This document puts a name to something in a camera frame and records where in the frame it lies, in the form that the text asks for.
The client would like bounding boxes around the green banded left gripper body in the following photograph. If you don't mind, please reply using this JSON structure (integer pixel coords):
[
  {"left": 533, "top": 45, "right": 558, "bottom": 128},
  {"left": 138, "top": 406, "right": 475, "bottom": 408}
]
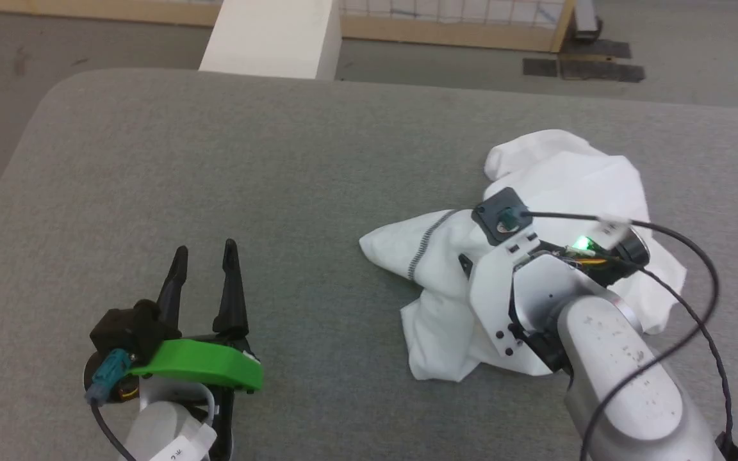
[{"left": 129, "top": 333, "right": 264, "bottom": 461}]

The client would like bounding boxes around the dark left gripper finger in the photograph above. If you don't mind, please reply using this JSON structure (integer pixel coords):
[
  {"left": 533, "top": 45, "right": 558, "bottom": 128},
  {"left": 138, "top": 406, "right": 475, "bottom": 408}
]
[
  {"left": 213, "top": 239, "right": 249, "bottom": 340},
  {"left": 156, "top": 246, "right": 188, "bottom": 324}
]

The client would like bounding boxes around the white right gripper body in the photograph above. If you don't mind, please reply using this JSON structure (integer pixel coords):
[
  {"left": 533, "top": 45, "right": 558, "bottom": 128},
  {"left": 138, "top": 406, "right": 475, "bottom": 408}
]
[{"left": 470, "top": 230, "right": 568, "bottom": 375}]

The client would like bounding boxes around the white long-sleeve shirt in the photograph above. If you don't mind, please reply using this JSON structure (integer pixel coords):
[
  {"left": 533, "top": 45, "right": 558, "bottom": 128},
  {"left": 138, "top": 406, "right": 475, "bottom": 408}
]
[{"left": 359, "top": 129, "right": 687, "bottom": 383}]

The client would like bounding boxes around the grey fabric sofa surface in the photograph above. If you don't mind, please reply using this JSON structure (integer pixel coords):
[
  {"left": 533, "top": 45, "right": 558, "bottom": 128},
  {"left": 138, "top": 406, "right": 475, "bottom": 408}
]
[{"left": 0, "top": 67, "right": 738, "bottom": 461}]

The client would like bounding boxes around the small black floor mat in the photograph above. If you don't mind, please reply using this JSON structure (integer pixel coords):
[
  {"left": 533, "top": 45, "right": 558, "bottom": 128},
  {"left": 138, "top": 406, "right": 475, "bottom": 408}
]
[{"left": 523, "top": 58, "right": 559, "bottom": 78}]

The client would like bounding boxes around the long black floor mat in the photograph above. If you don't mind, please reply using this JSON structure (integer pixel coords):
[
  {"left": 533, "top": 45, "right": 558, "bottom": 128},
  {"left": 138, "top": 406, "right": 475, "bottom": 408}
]
[{"left": 558, "top": 60, "right": 646, "bottom": 83}]

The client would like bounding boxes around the dark floor mat by fence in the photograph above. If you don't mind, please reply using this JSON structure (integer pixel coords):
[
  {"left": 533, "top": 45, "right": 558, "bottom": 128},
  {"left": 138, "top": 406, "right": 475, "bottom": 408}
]
[{"left": 561, "top": 40, "right": 632, "bottom": 60}]

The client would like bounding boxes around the white rectangular pillar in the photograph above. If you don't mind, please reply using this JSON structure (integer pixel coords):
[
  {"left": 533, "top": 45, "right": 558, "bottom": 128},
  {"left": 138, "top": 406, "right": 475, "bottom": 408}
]
[{"left": 199, "top": 0, "right": 343, "bottom": 81}]

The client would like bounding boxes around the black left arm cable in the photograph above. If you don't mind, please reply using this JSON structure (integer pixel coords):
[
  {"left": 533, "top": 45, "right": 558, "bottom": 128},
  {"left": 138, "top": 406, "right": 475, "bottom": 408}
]
[{"left": 90, "top": 397, "right": 139, "bottom": 461}]

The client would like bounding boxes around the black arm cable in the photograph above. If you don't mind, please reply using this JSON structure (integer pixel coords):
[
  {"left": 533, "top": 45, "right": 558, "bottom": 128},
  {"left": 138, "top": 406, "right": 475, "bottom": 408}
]
[
  {"left": 90, "top": 397, "right": 139, "bottom": 461},
  {"left": 523, "top": 210, "right": 738, "bottom": 461}
]

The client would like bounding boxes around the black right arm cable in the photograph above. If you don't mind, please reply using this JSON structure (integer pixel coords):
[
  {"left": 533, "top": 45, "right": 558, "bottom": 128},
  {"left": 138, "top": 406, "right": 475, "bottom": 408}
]
[{"left": 523, "top": 210, "right": 738, "bottom": 461}]

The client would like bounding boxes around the wooden frame mesh fence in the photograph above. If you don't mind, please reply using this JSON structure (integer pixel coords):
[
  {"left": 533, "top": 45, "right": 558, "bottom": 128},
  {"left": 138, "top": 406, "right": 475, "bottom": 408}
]
[{"left": 0, "top": 0, "right": 578, "bottom": 54}]

